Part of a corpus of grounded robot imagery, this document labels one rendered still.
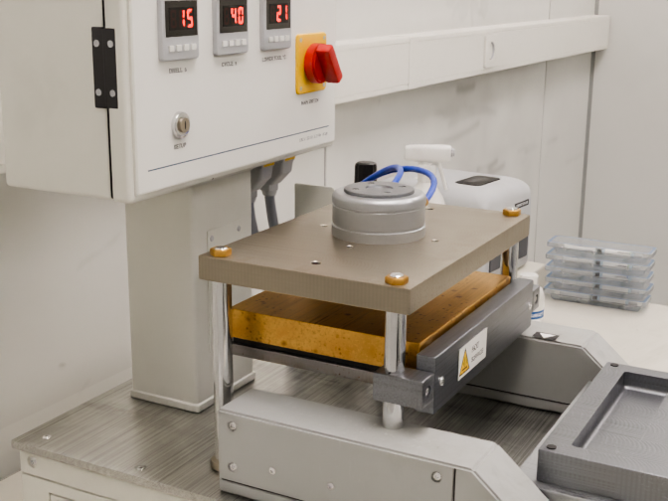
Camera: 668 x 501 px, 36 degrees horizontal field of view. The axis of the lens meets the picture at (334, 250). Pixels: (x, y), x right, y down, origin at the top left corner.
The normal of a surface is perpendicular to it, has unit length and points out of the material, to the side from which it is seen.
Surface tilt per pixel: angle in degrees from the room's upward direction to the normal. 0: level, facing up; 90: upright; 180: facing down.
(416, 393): 90
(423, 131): 90
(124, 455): 0
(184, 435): 0
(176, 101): 90
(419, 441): 0
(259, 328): 90
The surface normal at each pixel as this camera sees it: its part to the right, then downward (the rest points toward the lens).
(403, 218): 0.43, 0.24
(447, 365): 0.88, 0.13
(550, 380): -0.47, 0.22
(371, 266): 0.01, -0.97
